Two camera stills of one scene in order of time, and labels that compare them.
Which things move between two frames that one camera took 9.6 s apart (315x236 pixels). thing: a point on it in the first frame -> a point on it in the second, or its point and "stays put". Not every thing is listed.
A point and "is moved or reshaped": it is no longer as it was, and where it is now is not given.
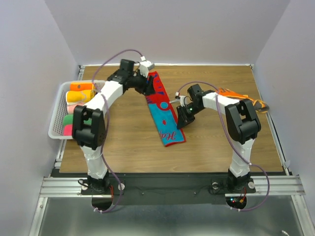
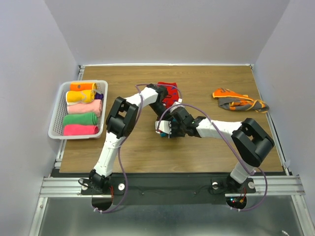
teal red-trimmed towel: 163,113 is moved or reshaped
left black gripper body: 139,82 -> 158,108
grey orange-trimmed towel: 259,106 stays put
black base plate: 172,188 stays put
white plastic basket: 56,128 stays put
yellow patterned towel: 80,96 stays put
